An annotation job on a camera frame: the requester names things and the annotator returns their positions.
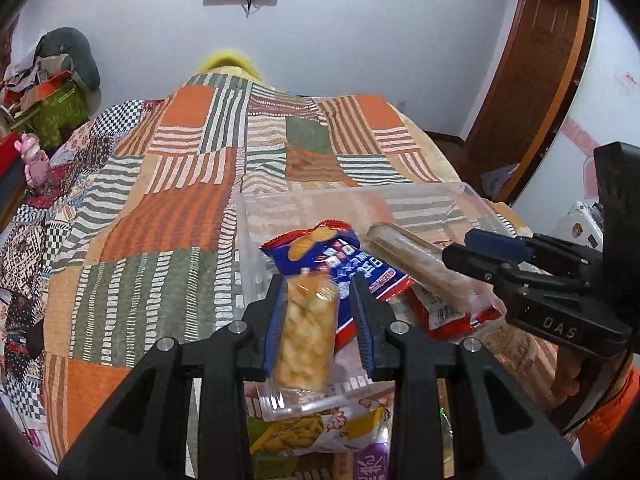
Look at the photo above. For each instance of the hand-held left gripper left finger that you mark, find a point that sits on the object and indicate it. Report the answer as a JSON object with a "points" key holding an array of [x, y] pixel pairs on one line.
{"points": [[274, 330]]}

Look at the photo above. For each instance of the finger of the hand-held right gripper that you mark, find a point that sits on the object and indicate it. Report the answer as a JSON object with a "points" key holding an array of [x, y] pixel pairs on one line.
{"points": [[470, 260], [492, 243]]}

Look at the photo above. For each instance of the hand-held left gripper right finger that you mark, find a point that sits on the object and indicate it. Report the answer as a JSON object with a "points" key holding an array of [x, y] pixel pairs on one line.
{"points": [[362, 330]]}

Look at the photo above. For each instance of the clear packet of yellow puffs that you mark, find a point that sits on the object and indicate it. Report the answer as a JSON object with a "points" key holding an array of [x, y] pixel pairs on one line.
{"points": [[305, 340]]}

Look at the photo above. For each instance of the long clear cracker roll packet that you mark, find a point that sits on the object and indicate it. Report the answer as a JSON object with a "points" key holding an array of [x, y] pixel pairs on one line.
{"points": [[415, 255]]}

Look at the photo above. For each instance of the clear plastic bin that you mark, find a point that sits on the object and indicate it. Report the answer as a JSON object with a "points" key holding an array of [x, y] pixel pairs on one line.
{"points": [[310, 200]]}

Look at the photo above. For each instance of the person's right hand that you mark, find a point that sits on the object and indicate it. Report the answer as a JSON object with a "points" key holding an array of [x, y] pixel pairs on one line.
{"points": [[567, 380]]}

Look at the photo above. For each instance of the grey cloth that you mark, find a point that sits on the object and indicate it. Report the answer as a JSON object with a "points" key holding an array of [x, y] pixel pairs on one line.
{"points": [[500, 180]]}

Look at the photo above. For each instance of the red snack packet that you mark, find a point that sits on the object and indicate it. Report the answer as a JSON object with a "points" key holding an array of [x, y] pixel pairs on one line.
{"points": [[440, 317]]}

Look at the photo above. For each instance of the blue and red snack bag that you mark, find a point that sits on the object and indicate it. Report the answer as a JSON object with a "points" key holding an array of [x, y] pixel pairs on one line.
{"points": [[345, 260]]}

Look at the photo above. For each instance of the white stickered appliance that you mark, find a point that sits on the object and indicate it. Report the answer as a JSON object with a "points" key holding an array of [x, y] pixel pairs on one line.
{"points": [[575, 225]]}

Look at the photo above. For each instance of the yellow fries snack packet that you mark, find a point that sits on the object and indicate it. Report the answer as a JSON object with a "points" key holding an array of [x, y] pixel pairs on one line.
{"points": [[300, 430]]}

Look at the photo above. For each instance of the purple snack packet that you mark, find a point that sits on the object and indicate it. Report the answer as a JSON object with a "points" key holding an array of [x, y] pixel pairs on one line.
{"points": [[372, 465]]}

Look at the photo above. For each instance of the patchwork striped blanket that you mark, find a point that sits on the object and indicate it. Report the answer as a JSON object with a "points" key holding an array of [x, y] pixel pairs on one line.
{"points": [[165, 210]]}

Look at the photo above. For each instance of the brown wooden door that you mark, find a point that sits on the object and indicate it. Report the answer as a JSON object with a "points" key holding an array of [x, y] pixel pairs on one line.
{"points": [[530, 60]]}

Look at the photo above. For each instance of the yellow padded tube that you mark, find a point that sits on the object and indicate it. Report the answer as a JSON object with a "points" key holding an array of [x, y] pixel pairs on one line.
{"points": [[225, 57]]}

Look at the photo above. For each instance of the pink toy figure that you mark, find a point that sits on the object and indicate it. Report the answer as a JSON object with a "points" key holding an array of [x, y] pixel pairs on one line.
{"points": [[34, 160]]}

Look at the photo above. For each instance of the red box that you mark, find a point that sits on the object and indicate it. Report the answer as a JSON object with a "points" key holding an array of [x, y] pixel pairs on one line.
{"points": [[10, 155]]}

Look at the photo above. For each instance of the orange box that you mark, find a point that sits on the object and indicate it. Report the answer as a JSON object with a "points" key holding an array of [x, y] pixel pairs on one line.
{"points": [[50, 87]]}

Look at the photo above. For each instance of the pile of clothes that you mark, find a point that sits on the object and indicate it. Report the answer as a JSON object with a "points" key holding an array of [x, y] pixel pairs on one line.
{"points": [[20, 80]]}

